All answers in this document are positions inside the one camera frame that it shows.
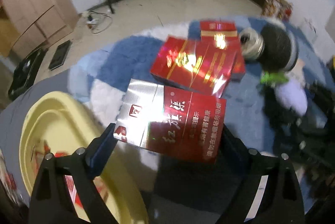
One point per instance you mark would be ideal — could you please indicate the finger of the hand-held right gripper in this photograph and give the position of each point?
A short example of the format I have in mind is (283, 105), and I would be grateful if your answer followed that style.
(274, 114)

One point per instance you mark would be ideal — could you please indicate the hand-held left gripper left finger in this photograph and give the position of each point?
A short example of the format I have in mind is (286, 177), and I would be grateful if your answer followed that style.
(98, 161)

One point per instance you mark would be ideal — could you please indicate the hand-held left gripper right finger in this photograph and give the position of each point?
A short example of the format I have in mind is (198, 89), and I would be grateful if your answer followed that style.
(236, 153)

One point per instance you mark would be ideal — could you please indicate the purple plush pouch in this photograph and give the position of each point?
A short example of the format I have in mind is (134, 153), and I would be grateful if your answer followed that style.
(290, 95)

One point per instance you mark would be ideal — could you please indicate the yellow plastic basin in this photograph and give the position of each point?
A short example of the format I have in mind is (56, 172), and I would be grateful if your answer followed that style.
(65, 119)

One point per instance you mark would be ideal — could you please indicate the silver red cigarette box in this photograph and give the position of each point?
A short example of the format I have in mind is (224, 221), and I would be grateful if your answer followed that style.
(183, 124)

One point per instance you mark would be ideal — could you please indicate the thick black round sponge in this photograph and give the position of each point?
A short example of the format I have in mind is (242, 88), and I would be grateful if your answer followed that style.
(274, 46)

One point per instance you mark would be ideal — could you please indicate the silver round speaker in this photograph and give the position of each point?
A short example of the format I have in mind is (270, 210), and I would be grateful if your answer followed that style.
(251, 42)

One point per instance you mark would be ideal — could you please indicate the red gold-lettered cigarette carton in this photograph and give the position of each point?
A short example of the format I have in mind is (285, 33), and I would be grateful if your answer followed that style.
(193, 64)

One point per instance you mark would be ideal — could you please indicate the dark red cigarette box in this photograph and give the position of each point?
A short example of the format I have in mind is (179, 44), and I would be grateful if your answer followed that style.
(217, 27)

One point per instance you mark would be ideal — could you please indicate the small green object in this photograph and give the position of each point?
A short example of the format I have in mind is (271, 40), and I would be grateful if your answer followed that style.
(274, 78)

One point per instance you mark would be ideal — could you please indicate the colourful snack packets pile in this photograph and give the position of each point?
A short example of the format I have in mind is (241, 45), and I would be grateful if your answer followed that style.
(276, 6)

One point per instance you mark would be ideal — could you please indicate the black floor mat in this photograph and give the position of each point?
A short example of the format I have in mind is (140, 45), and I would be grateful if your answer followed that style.
(60, 53)

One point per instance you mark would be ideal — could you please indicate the black plastic tray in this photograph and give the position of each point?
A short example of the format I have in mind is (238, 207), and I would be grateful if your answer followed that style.
(26, 72)

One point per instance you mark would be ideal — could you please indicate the white power strip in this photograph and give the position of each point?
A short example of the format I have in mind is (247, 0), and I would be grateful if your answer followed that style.
(91, 21)

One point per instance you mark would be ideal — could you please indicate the wooden wardrobe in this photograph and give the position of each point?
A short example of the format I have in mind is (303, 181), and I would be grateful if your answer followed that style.
(34, 4)

